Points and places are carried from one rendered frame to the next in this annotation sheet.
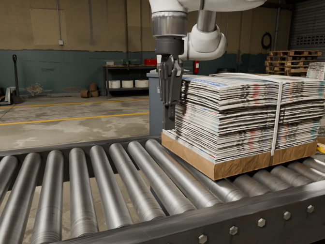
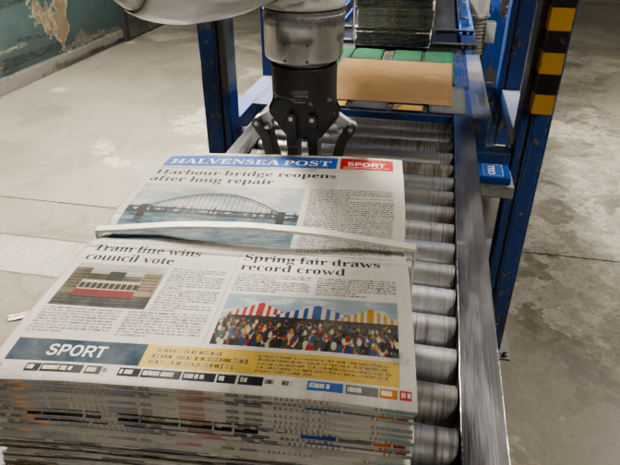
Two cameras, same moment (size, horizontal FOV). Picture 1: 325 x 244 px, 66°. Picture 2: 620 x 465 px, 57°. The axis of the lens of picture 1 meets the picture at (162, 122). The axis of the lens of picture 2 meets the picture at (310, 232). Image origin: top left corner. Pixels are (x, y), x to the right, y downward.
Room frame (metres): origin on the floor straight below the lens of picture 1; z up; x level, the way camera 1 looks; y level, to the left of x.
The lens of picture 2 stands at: (1.02, -0.57, 1.29)
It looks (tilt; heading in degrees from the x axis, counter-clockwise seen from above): 31 degrees down; 122
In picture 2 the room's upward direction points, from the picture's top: straight up
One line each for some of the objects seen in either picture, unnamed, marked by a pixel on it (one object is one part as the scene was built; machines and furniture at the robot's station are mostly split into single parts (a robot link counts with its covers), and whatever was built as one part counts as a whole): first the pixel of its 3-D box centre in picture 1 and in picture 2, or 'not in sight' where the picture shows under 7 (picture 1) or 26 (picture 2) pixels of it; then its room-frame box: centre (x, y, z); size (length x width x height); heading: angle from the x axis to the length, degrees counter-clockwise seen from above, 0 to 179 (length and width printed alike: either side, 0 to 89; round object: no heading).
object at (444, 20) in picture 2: not in sight; (402, 22); (-0.16, 2.16, 0.75); 1.53 x 0.64 x 0.10; 110
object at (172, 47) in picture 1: (169, 57); (304, 100); (0.67, -0.02, 1.09); 0.08 x 0.07 x 0.09; 21
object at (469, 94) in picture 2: not in sight; (379, 89); (0.24, 1.10, 0.75); 0.70 x 0.65 x 0.10; 110
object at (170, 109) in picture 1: (172, 108); not in sight; (0.64, -0.03, 0.96); 0.03 x 0.01 x 0.05; 21
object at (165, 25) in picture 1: (169, 27); (304, 34); (0.67, -0.02, 1.16); 0.09 x 0.09 x 0.06
